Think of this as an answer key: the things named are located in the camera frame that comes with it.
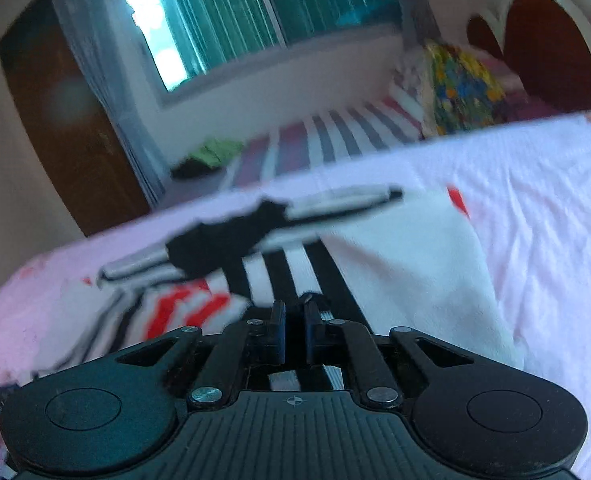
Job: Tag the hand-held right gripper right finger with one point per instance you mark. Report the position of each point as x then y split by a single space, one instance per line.
313 335

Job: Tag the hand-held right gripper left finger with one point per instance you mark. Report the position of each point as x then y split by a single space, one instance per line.
277 335

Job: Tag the striped white black red sweater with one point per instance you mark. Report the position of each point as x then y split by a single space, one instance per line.
400 280

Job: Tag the dark cloth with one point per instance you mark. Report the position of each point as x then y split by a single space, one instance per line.
193 169

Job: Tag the green cloth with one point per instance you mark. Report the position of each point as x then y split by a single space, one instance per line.
220 151

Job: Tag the striped bed sheet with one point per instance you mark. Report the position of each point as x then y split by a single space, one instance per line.
320 140

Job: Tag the pink floral bedsheet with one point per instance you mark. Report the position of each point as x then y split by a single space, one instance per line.
540 220

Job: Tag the pale floral pillow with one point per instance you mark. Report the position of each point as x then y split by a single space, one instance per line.
408 87

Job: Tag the brown wooden door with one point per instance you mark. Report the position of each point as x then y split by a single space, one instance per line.
60 120

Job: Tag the colourful floral pillow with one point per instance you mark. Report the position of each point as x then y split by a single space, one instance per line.
463 85

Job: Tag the grey sheer curtain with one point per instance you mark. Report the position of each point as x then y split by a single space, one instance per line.
110 85
418 5

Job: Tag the window with teal glass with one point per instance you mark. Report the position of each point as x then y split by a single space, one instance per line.
235 15

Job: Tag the red-brown arched headboard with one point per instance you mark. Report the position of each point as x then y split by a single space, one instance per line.
545 45

